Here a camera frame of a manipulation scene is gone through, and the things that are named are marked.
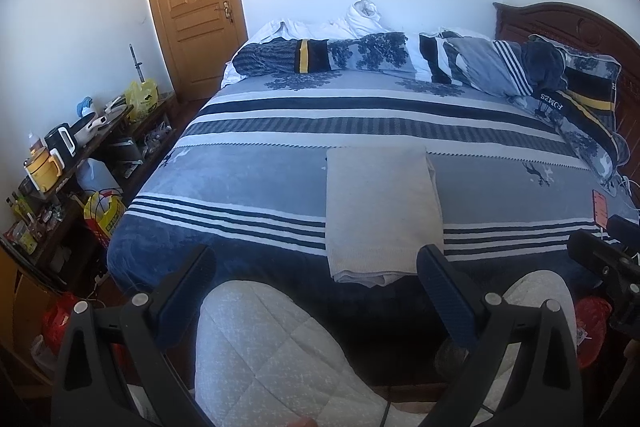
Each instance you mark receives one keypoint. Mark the white quilted pants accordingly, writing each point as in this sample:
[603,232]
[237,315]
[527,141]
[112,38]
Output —
[260,347]

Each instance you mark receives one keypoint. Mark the blue white striped pillow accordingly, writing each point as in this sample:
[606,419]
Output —
[475,62]

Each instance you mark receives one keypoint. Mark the yellow red shopping bag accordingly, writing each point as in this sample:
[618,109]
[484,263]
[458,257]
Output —
[105,219]

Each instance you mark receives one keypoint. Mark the brown slipper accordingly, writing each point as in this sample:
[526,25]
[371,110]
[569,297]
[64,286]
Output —
[446,359]

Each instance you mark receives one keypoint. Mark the yellow electric pot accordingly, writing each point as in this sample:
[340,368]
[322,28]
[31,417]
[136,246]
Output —
[42,169]

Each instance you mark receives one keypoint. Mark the dark blue fleece cloth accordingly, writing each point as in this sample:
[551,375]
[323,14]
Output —
[545,64]

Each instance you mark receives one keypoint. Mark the orange wooden cabinet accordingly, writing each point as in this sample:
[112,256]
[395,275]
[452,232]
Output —
[20,307]

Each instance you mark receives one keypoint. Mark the dark wooden headboard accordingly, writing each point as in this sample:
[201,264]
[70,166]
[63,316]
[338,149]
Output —
[575,19]

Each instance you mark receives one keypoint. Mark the blue white striped bed blanket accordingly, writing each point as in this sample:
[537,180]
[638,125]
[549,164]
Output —
[250,167]

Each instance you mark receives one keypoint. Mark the white twisted cloth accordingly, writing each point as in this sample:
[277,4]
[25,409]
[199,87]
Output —
[362,19]

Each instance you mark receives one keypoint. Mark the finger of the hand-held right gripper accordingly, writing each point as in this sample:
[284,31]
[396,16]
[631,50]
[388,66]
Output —
[592,252]
[625,229]

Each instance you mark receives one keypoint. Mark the blue floral rolled quilt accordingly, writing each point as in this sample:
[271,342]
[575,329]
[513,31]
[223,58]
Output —
[360,52]

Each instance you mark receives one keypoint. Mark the beige knit garment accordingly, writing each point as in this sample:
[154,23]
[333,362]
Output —
[380,207]

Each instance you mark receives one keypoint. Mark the black white appliance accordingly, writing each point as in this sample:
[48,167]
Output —
[61,141]

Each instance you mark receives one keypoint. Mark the green bottle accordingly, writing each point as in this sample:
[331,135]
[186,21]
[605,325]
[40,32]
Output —
[21,207]

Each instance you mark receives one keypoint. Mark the cluttered wooden shelf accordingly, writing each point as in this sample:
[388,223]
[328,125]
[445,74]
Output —
[102,134]

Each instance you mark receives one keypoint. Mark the white appliance with dark lid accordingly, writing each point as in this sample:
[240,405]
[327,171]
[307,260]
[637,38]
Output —
[87,129]

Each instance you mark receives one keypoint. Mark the black box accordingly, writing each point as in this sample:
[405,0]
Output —
[126,151]

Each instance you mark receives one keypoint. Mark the grey rod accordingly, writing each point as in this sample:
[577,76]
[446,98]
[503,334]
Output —
[137,64]

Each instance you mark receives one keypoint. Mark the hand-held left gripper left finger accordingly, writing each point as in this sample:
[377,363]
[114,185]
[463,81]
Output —
[187,297]

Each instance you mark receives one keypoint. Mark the red plastic bag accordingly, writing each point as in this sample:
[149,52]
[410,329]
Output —
[592,332]
[57,324]

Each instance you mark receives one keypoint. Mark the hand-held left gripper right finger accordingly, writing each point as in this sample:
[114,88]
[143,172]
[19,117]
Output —
[445,297]

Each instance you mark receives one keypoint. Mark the dark blue yellow-striped pillow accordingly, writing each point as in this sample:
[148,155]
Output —
[585,82]

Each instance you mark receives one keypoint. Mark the clear plastic jug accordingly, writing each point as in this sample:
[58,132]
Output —
[97,177]

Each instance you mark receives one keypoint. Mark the red phone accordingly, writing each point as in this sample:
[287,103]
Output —
[599,207]

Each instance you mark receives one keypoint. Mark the yellow plastic bag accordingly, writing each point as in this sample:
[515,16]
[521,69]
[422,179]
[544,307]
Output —
[142,99]

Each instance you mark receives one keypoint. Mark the white duvet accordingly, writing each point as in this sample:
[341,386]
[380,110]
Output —
[295,29]

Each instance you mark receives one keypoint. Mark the brown wooden door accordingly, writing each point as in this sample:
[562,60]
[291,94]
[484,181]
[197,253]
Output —
[192,7]

